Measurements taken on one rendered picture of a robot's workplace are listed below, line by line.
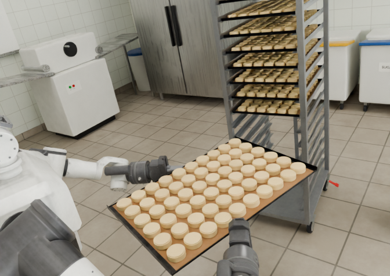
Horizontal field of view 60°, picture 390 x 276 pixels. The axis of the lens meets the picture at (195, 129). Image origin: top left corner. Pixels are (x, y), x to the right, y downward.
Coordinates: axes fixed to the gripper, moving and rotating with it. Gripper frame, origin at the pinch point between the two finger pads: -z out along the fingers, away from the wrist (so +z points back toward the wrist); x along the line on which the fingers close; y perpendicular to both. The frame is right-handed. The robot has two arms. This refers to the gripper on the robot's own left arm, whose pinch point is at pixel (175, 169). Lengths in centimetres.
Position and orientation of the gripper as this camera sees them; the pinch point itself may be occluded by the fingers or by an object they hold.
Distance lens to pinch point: 129.9
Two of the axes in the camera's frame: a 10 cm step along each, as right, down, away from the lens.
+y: 1.3, -4.4, 8.9
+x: -1.7, -8.9, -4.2
